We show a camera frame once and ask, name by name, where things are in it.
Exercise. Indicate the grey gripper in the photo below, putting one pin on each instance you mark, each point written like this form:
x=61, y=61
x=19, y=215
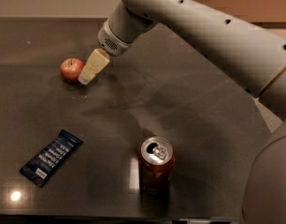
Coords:
x=113, y=42

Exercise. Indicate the red apple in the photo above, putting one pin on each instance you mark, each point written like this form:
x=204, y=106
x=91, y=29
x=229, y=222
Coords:
x=70, y=69

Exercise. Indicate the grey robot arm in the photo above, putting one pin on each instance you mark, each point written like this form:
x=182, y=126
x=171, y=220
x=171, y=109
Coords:
x=251, y=56

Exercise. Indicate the red coke can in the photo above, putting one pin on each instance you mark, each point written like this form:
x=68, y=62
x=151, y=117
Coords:
x=156, y=159

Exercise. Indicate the dark blue snack bar wrapper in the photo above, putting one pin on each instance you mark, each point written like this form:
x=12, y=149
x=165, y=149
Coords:
x=44, y=164

